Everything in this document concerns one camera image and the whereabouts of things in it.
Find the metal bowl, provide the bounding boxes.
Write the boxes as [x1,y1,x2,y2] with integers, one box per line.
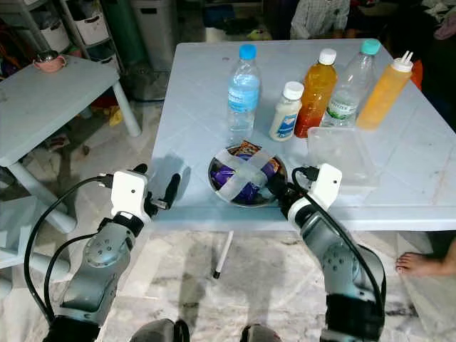
[207,140,289,208]

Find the translucent tape cross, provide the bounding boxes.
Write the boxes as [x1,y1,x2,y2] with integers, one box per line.
[215,147,282,200]

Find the brown snack packet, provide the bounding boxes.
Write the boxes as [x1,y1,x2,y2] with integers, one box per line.
[234,140,263,160]

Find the purple snack packet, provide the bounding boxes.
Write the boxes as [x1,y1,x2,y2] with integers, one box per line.
[214,160,279,202]

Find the clear plastic container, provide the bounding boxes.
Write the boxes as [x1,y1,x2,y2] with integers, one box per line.
[306,126,380,188]

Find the small white sauce bottle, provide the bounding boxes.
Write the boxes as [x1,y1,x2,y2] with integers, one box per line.
[269,81,305,143]

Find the large pale blue plastic table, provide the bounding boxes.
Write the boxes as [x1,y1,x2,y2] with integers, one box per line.
[150,38,456,280]

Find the water bottle with blue cap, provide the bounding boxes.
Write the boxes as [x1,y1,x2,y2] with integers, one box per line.
[226,43,261,142]

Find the orange juice bottle white cap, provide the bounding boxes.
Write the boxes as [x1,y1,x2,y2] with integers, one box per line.
[294,48,338,139]

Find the small pale plastic table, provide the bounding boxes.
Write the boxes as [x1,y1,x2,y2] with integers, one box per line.
[0,55,143,236]

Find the clear bottle with teal cap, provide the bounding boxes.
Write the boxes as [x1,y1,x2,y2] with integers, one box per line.
[320,38,382,130]

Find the dark grey right robot foot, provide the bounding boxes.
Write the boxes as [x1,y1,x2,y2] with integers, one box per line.
[239,324,294,342]

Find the grey trash bin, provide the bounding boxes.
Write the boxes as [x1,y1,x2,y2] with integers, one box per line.
[129,0,180,73]

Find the green cylinder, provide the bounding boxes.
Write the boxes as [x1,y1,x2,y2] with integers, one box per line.
[99,0,147,70]

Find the orange squeeze sauce bottle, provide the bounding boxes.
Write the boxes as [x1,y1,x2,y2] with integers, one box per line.
[356,51,416,131]

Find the small pink bowl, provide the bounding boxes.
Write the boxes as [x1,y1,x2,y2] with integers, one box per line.
[32,51,68,73]

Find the pale blue plastic chair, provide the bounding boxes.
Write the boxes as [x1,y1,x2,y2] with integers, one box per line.
[0,196,40,286]

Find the bare foot of person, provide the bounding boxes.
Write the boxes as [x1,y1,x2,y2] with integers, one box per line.
[395,239,456,279]

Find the white drawer rack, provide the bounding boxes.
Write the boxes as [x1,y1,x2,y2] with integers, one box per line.
[0,0,111,65]

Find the person in checked shirt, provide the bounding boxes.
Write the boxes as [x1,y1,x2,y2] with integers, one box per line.
[289,0,351,41]

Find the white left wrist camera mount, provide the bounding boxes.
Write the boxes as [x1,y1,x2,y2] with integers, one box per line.
[111,169,152,217]

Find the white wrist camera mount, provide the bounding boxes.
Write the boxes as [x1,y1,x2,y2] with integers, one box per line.
[111,169,152,217]
[309,163,343,208]

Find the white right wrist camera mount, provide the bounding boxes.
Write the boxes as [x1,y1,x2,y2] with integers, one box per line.
[309,163,343,208]

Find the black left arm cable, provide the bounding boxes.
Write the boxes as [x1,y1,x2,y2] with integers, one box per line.
[43,232,104,321]
[24,175,118,325]

